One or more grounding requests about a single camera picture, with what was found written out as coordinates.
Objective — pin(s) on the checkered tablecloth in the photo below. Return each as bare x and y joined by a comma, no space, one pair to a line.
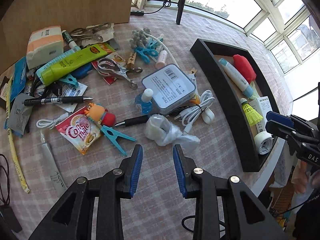
156,210

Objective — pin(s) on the black gel pen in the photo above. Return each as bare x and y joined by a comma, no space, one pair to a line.
56,100
133,121

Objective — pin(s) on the brown cardboard box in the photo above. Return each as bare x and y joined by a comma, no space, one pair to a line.
19,18

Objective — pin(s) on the grey silver tube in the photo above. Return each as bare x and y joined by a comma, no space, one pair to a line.
53,171

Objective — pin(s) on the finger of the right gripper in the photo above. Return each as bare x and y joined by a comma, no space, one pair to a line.
282,119
280,130

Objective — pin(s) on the teal plastic clothespin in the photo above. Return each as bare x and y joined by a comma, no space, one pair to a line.
113,136

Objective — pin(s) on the white paper leaflet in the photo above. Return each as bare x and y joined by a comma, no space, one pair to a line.
262,106

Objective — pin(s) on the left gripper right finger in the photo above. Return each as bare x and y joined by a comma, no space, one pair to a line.
184,167

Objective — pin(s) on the green yellow tube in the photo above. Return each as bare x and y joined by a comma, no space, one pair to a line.
72,62

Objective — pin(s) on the white tape roll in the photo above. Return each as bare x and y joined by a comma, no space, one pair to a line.
263,142

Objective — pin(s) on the red fabric beanbag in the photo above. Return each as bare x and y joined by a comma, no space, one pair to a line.
244,68

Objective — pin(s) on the white blue cream tube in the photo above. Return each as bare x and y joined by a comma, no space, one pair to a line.
237,78

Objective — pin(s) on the red coffee mate sachet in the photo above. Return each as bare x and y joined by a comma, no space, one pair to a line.
79,130

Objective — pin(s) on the blue plastic clothespin pair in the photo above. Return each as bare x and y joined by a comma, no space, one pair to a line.
146,49

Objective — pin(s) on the small pink cosmetic bottle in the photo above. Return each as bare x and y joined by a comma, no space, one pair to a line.
161,60

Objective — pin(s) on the yellow plastic shuttlecock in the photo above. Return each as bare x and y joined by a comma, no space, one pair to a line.
253,117

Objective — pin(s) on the orange cartoon figure keychain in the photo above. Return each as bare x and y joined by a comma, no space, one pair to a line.
100,114

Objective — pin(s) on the grey bead cluster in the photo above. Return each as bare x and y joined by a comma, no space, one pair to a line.
140,38

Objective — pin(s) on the white grey device box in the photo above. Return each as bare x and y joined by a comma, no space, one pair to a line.
171,88

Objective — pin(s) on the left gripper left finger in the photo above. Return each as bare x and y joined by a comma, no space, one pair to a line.
131,168

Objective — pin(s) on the green white marker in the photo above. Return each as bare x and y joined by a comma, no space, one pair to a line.
68,39

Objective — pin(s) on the yellow chopstick wrapper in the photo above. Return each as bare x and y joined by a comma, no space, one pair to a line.
14,156

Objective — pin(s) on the small blue liquid bottle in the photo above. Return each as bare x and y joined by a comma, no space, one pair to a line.
143,102

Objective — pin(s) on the black tray box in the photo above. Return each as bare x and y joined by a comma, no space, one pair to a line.
206,53

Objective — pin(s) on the clear plastic bag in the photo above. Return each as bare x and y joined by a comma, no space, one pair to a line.
163,132

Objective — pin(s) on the orange white tissue pack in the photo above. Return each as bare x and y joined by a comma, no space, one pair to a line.
44,45

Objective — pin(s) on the wooden clothespin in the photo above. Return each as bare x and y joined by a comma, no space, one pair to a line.
131,61
193,71

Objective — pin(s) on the person's right hand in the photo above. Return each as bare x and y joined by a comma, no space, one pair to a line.
299,177

